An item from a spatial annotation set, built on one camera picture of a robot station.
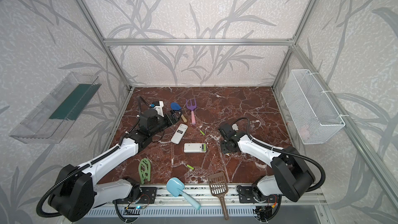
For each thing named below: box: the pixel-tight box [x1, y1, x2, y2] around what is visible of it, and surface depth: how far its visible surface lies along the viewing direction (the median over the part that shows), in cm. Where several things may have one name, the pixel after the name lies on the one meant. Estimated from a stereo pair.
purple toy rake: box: [186, 99, 197, 125], surface depth 110 cm
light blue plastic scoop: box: [166, 176, 202, 211], surface depth 77 cm
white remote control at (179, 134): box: [171, 123, 189, 145], surface depth 96 cm
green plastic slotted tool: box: [138, 157, 151, 185], surface depth 83 cm
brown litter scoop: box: [207, 172, 229, 221], surface depth 78 cm
